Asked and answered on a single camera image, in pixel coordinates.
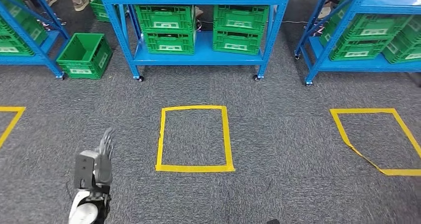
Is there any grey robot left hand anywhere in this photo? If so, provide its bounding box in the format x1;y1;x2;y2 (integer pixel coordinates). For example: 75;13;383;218
94;127;116;186

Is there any blue metal shelf rack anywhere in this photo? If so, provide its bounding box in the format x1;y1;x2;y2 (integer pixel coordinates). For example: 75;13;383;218
96;0;294;82
293;0;421;87
0;0;71;80

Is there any yellow tape strip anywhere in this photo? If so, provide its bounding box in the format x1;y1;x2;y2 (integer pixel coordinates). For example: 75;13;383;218
0;106;27;149
329;108;421;177

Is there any yellow tape square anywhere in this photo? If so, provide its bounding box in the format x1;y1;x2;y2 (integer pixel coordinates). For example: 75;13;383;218
154;105;236;173

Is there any chrome chair base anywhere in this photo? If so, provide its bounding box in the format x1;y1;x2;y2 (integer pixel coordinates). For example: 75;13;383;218
39;13;67;31

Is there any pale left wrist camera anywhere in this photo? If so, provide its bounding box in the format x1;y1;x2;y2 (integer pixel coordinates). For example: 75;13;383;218
73;150;99;190

